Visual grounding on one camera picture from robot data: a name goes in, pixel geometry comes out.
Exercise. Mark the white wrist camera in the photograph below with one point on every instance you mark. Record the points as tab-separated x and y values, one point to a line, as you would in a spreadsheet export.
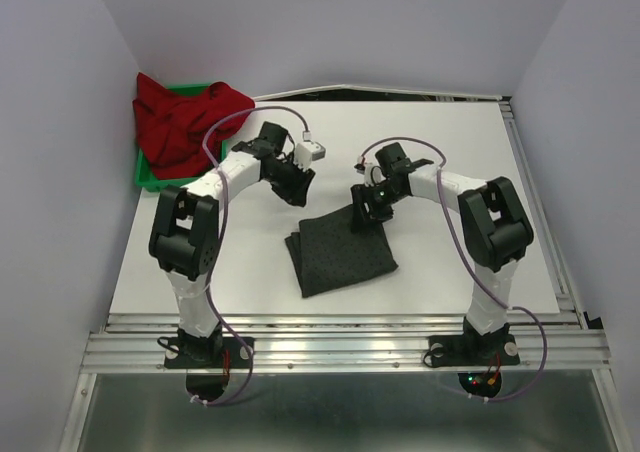
372	172
307	152

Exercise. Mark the red skirt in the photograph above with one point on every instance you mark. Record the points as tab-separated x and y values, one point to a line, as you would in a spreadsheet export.
170	127

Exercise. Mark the dark grey dotted skirt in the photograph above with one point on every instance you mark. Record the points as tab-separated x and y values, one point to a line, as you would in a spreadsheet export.
328	255

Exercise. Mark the aluminium rail frame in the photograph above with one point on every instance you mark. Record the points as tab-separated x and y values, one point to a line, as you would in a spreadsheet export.
364	370

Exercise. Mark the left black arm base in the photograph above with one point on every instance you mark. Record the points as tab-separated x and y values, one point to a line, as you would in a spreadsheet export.
186	352

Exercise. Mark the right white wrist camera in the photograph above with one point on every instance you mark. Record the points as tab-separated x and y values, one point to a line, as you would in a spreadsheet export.
372	172

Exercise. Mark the green plastic bin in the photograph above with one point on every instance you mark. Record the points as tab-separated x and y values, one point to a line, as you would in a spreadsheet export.
144	178

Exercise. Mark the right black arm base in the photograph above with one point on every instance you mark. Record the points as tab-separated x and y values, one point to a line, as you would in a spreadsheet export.
468	352

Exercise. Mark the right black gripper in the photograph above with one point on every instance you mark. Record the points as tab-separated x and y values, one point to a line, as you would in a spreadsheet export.
361	195

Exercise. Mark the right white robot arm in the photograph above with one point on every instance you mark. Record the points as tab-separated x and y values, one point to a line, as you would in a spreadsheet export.
486	219

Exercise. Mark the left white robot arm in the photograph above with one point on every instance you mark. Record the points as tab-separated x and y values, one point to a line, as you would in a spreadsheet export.
189	221

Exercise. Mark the white back wall trim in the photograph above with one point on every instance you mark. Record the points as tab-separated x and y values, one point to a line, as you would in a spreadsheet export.
370	93

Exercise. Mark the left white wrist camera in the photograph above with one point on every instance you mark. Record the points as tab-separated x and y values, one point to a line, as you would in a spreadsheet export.
307	152

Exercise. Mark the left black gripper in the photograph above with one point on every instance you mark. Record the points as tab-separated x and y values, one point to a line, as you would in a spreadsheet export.
289	192

